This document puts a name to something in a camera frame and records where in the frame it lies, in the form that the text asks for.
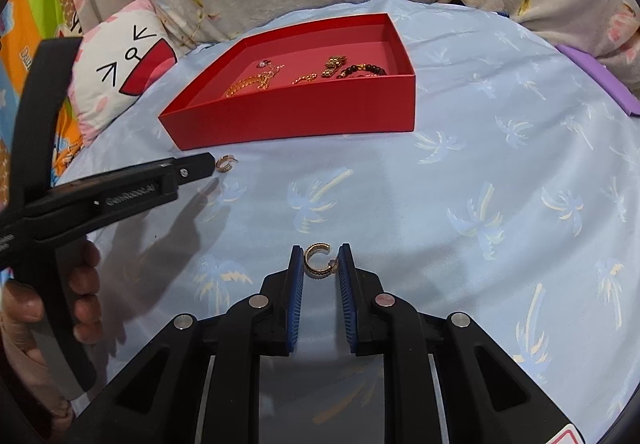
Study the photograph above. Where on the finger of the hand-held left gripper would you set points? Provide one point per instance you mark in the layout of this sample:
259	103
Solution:
192	168

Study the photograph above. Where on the colourful cartoon blanket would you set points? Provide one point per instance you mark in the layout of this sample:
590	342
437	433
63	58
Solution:
30	23

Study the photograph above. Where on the cat face cushion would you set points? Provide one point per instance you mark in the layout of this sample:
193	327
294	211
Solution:
115	73

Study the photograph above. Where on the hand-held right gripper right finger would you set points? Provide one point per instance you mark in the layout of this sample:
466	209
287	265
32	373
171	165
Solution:
347	304

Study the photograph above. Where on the light blue printed sheet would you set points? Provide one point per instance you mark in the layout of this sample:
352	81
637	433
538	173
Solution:
450	199

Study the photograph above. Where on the purple mat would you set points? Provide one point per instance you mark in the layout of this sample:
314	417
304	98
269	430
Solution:
595	68

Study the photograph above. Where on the person's left hand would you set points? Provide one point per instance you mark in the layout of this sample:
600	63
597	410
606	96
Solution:
85	294

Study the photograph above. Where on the red cardboard box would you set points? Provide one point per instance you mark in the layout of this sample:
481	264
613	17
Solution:
300	123

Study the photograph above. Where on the gold hoop earring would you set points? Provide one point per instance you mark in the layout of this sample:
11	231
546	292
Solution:
309	260
222	166

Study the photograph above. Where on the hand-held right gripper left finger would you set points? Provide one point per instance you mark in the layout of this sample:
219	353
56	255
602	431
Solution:
296	299

